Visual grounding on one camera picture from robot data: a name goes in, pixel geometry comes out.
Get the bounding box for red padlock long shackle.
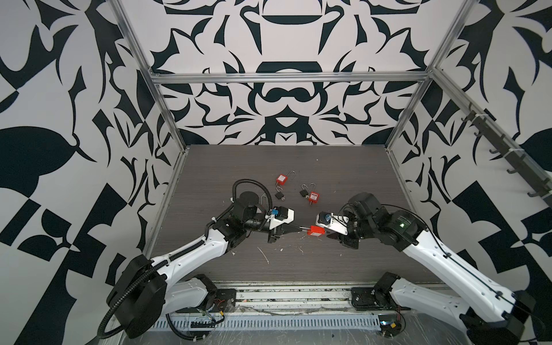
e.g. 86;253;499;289
300;226;326;237

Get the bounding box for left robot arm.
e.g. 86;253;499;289
97;191;299;339

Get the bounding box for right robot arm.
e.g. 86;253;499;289
316;193;536;344

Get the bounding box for black padlock left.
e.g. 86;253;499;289
275;185;285;201

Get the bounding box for black padlock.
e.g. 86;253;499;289
275;185;285;201
300;184;310;198

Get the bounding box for black padlock right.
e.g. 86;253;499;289
300;184;310;198

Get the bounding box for grey hook rack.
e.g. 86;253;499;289
462;102;551;208

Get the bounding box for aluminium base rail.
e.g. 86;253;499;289
215;282;475;313

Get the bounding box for white cable duct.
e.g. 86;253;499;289
171;315;381;331

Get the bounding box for aluminium cage frame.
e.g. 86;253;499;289
112;1;473;253

